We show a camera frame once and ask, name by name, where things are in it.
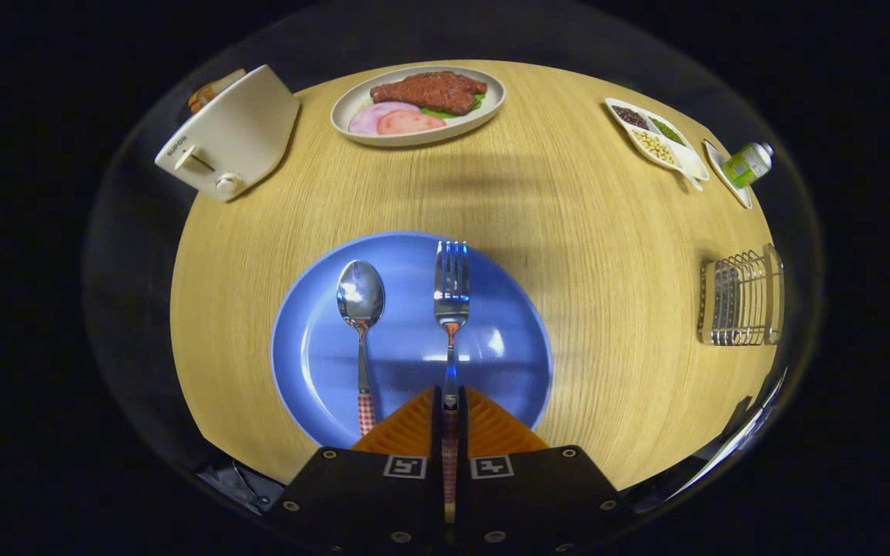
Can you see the blue plate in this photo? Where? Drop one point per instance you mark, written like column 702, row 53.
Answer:
column 406, row 363

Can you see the brown steak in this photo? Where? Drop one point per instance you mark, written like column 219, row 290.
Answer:
column 429, row 90

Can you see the white oval food plate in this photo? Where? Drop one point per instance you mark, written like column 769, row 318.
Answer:
column 356, row 100

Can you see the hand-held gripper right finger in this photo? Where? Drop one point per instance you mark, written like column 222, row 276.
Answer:
column 538, row 494

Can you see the brown toast slice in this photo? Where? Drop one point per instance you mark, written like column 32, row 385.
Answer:
column 213, row 89

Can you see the white divided bean dish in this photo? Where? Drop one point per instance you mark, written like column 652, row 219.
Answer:
column 657, row 143

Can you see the small green label bottle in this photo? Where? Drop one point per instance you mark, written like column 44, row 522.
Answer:
column 746, row 164

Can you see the pale pink ham slice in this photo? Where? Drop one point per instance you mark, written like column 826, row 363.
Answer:
column 368, row 117

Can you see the green lettuce leaf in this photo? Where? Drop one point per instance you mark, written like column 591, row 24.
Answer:
column 445, row 113

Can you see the small white saucer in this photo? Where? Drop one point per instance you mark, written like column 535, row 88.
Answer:
column 727, row 177

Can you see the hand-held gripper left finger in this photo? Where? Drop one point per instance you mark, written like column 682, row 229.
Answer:
column 368, row 494

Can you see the salmon pink ham slice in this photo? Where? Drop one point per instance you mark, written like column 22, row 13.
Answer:
column 414, row 123

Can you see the white toaster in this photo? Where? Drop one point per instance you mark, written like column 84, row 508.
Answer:
column 236, row 143

